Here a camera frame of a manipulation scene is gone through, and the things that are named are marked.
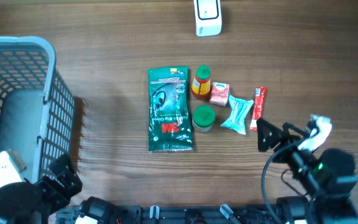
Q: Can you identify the light teal packet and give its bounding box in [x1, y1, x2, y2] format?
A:
[221, 95, 254, 135]

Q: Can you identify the red white stick sachet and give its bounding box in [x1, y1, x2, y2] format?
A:
[250, 86, 267, 131]

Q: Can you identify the pink tissue pack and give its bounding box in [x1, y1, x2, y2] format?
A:
[209, 82, 230, 106]

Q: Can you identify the green lid jar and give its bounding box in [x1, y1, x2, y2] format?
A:
[192, 105, 216, 132]

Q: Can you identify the red bottle green cap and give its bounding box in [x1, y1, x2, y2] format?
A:
[191, 65, 211, 100]

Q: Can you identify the green 3M gloves packet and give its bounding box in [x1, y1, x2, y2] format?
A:
[148, 67, 193, 152]

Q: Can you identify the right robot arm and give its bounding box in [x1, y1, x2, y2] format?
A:
[256, 115, 358, 223]

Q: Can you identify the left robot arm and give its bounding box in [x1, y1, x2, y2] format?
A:
[0, 153, 83, 223]

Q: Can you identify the white barcode scanner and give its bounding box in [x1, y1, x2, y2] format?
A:
[193, 0, 223, 37]

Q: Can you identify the grey plastic mesh basket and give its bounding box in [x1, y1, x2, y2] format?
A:
[0, 36, 75, 183]

